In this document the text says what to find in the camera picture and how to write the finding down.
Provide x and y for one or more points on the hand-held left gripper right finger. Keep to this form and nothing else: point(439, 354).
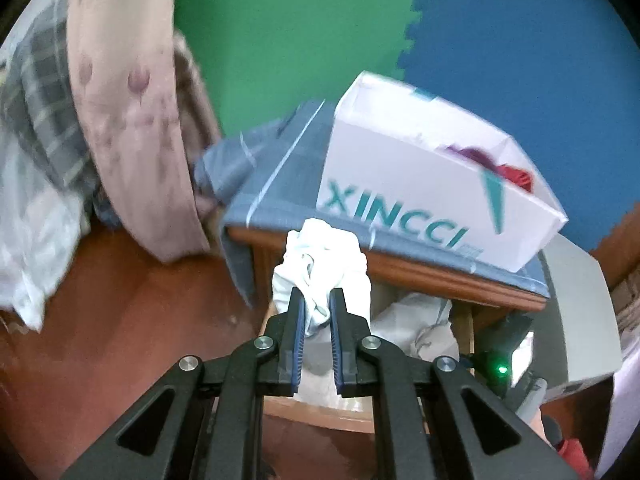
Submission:
point(336, 345)

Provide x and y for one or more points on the wooden nightstand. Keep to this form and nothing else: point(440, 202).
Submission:
point(425, 280)

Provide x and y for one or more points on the grey cardboard box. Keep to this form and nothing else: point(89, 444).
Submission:
point(580, 320)

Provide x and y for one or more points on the purple bra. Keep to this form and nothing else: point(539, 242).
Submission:
point(470, 154)

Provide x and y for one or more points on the floral beige curtain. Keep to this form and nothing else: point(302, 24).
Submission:
point(125, 110)

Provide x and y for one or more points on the green foam mat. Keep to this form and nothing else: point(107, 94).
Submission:
point(300, 35)

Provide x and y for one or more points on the white box with teal print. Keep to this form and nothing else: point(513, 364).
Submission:
point(400, 170)

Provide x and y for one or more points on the white underwear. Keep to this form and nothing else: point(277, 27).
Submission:
point(325, 250)

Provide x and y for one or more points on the blue foam mat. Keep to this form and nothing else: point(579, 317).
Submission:
point(525, 60)

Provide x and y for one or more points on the red underwear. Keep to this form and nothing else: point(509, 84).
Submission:
point(515, 176)

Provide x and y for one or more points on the grey plaid cloth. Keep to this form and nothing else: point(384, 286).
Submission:
point(45, 110)

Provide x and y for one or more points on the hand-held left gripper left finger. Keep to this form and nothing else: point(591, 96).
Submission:
point(299, 340)

